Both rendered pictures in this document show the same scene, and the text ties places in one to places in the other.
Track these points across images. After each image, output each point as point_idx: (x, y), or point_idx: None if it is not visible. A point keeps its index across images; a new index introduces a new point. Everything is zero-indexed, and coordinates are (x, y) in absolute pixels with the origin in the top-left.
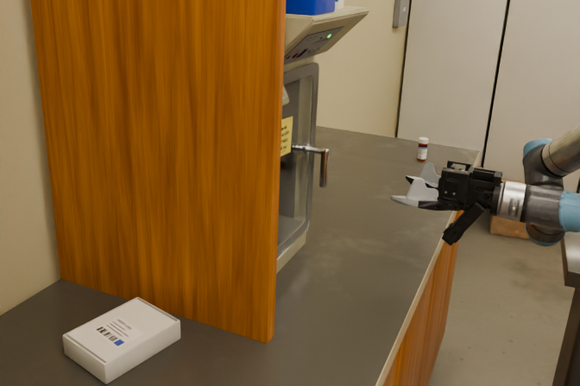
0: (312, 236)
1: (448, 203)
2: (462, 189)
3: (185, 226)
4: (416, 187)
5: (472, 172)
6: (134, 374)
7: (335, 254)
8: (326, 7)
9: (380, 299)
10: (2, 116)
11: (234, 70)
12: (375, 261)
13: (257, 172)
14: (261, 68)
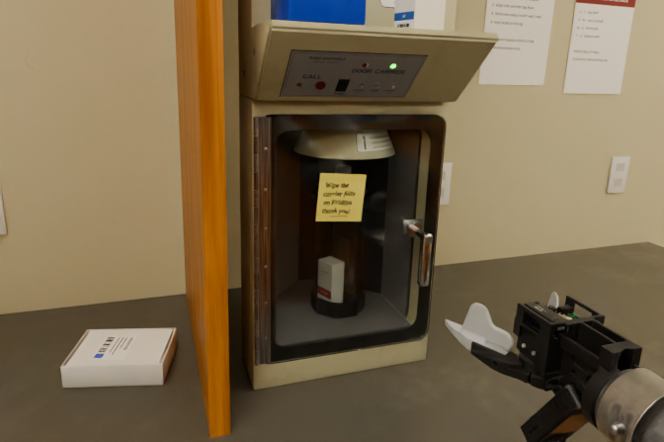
0: (446, 355)
1: (517, 365)
2: (541, 349)
3: (195, 266)
4: (474, 318)
5: (576, 325)
6: (88, 392)
7: (440, 389)
8: (332, 14)
9: None
10: (147, 133)
11: (194, 86)
12: (479, 423)
13: (201, 214)
14: (197, 82)
